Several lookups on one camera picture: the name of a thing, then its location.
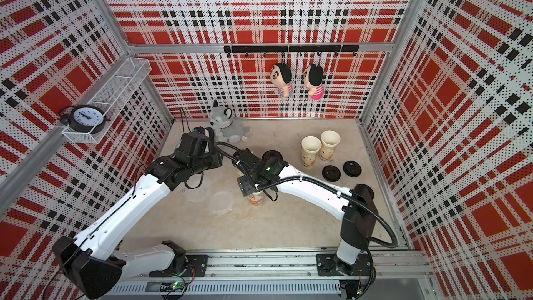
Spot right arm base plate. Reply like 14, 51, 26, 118
316, 252, 371, 277

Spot black hook rail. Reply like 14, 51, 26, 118
223, 44, 360, 55

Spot hanging doll pink dress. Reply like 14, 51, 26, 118
303, 64, 325, 101

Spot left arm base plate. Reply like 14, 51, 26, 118
149, 255, 208, 278

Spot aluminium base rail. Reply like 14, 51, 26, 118
104, 248, 439, 299

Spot white wire basket shelf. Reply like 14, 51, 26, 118
62, 57, 151, 144

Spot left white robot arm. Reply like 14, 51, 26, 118
53, 127, 223, 299

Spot grey husky plush toy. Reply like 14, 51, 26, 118
209, 100, 251, 144

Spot hanging doll blue shorts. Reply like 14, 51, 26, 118
270, 63, 294, 98

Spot black wall clock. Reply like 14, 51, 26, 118
58, 105, 109, 134

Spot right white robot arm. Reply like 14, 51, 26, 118
230, 149, 398, 276

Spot black cup lid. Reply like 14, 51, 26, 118
262, 150, 283, 161
321, 165, 341, 183
342, 161, 362, 178

